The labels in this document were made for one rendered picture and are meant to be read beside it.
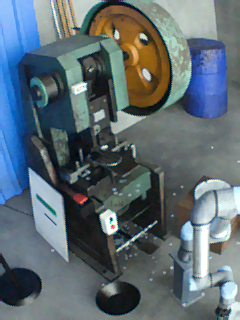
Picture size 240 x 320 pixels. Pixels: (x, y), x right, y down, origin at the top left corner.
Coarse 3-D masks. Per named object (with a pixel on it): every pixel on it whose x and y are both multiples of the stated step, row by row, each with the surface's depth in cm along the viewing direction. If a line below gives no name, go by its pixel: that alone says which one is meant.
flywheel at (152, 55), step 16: (96, 16) 212; (112, 16) 205; (128, 16) 196; (144, 16) 183; (96, 32) 222; (128, 32) 204; (144, 32) 194; (128, 48) 207; (144, 48) 202; (160, 48) 187; (128, 64) 214; (144, 64) 209; (160, 64) 199; (128, 80) 228; (144, 80) 218; (160, 80) 206; (128, 96) 230; (144, 96) 221; (160, 96) 208
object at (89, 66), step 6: (78, 60) 187; (84, 60) 185; (90, 60) 187; (84, 66) 186; (90, 66) 186; (84, 72) 188; (90, 72) 186; (84, 78) 191; (90, 78) 193; (90, 84) 195; (90, 90) 198
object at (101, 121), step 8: (96, 96) 202; (104, 96) 202; (96, 104) 200; (104, 104) 204; (96, 112) 202; (104, 112) 206; (96, 120) 204; (104, 120) 208; (96, 128) 205; (104, 128) 210; (88, 136) 209; (96, 136) 208; (104, 136) 209; (112, 136) 213; (96, 144) 211
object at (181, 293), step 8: (176, 248) 194; (176, 256) 189; (176, 264) 191; (184, 264) 183; (192, 264) 181; (176, 272) 195; (184, 272) 185; (192, 272) 185; (176, 280) 199; (184, 280) 189; (176, 288) 204; (184, 288) 194; (176, 296) 210; (184, 296) 200; (192, 296) 202; (200, 296) 207; (184, 304) 203
